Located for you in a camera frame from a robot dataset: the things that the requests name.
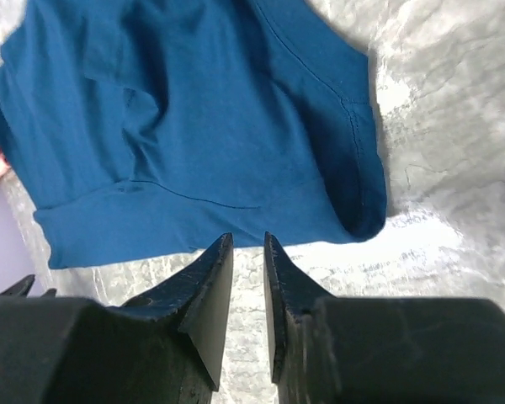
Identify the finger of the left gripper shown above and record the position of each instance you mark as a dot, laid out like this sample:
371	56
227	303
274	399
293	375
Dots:
20	288
50	293

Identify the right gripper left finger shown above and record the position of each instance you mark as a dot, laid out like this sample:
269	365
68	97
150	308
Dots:
164	345

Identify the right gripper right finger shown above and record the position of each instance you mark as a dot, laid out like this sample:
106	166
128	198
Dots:
328	349

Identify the blue t-shirt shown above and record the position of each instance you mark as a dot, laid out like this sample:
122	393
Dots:
146	128

